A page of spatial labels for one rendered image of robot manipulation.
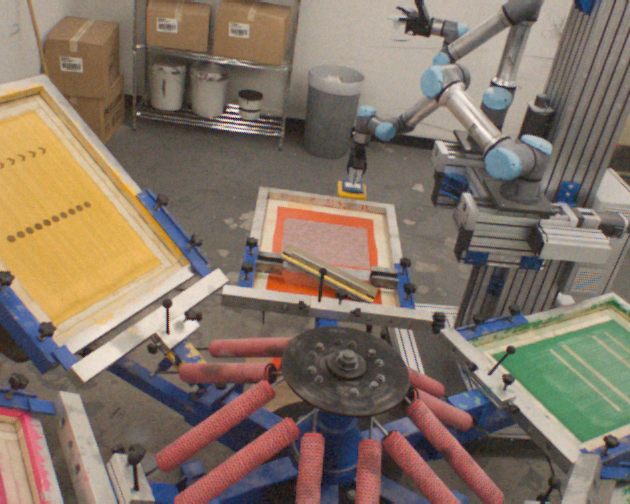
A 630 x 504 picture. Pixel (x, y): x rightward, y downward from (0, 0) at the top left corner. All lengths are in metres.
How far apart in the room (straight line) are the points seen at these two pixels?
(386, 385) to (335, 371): 0.12
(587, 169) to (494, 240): 0.49
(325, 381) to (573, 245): 1.40
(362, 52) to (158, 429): 3.78
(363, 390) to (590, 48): 1.64
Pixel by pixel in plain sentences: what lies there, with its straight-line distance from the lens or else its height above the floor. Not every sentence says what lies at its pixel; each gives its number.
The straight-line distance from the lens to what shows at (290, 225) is 2.79.
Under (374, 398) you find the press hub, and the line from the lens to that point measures 1.54.
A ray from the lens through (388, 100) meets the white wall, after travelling 6.10.
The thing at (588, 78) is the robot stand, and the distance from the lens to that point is 2.78.
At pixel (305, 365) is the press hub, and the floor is 1.31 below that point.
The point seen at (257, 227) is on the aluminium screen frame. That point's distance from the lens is 2.67.
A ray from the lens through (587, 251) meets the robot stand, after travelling 2.74.
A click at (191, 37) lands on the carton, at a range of 5.55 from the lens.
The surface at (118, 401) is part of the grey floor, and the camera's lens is 3.32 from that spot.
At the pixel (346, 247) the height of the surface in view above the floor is 0.95.
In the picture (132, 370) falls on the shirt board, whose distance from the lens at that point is 2.11.
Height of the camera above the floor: 2.36
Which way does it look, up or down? 32 degrees down
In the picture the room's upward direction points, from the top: 10 degrees clockwise
